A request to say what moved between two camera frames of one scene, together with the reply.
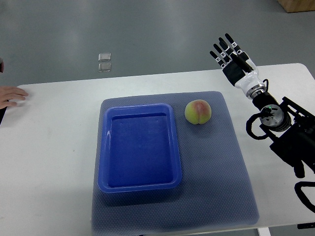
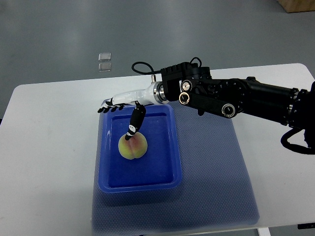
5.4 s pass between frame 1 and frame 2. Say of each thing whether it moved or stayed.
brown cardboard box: stayed
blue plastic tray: stayed
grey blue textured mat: stayed
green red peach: moved
